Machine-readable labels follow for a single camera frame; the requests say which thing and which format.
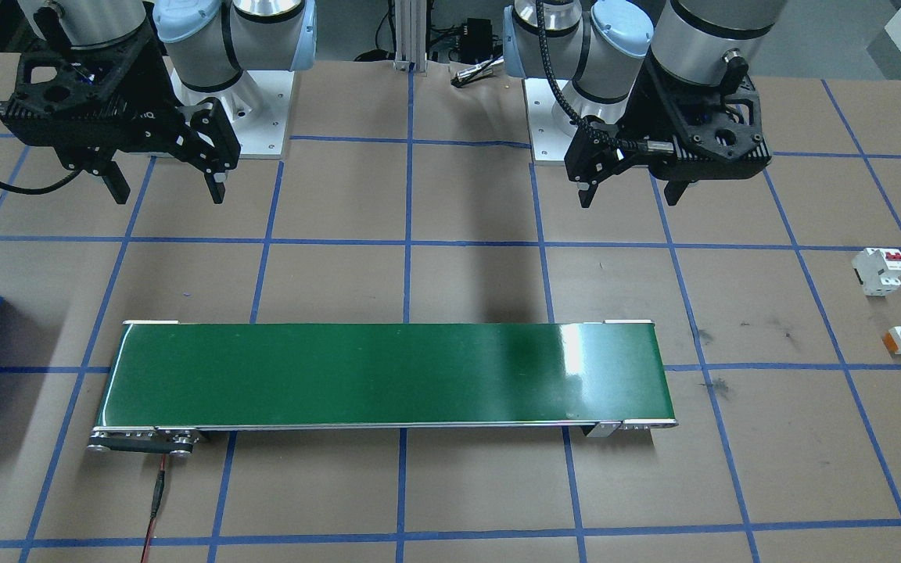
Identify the black power supply box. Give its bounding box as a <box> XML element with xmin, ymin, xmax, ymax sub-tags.
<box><xmin>462</xmin><ymin>19</ymin><xmax>500</xmax><ymax>57</ymax></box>

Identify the white red circuit breaker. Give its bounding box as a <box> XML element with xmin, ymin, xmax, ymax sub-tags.
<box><xmin>851</xmin><ymin>246</ymin><xmax>901</xmax><ymax>298</ymax></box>

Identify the green conveyor belt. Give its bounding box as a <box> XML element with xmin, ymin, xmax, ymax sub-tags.
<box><xmin>87</xmin><ymin>319</ymin><xmax>680</xmax><ymax>456</ymax></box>

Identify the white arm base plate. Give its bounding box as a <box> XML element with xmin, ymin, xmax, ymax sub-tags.
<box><xmin>169</xmin><ymin>69</ymin><xmax>296</xmax><ymax>161</ymax></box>
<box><xmin>523</xmin><ymin>78</ymin><xmax>601</xmax><ymax>167</ymax></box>

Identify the red black conveyor power cable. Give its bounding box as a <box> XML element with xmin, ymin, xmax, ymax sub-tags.
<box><xmin>142</xmin><ymin>454</ymin><xmax>171</xmax><ymax>563</ymax></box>

